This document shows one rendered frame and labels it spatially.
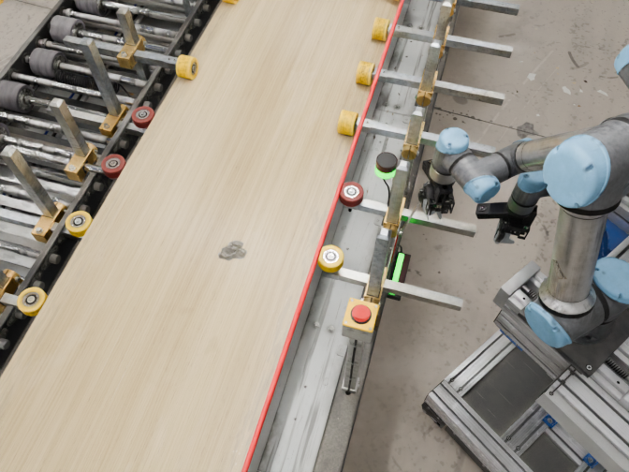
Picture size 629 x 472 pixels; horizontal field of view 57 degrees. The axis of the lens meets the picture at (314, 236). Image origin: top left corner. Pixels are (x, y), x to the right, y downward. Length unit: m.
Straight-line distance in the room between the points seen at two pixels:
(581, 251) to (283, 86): 1.32
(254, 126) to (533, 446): 1.53
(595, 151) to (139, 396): 1.23
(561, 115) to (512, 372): 1.67
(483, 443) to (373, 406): 0.48
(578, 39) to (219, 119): 2.62
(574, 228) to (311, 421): 1.02
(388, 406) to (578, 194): 1.61
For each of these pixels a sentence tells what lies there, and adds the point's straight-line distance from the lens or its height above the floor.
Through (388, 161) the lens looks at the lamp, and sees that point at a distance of 1.65.
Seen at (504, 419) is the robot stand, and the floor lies 0.21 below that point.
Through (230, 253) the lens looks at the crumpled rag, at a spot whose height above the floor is 0.91.
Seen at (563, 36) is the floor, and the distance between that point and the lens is 4.10.
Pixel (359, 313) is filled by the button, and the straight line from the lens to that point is 1.31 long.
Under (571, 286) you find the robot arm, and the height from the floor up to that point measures 1.35.
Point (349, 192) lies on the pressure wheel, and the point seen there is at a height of 0.91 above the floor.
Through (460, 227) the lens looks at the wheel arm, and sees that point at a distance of 1.91.
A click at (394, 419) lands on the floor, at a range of 2.52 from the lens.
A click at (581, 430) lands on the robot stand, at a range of 1.65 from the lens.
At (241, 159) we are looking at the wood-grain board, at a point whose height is 0.90.
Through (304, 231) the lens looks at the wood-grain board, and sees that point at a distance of 1.80.
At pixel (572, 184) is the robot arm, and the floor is 1.61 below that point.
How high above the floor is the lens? 2.42
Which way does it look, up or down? 58 degrees down
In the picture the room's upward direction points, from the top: 1 degrees counter-clockwise
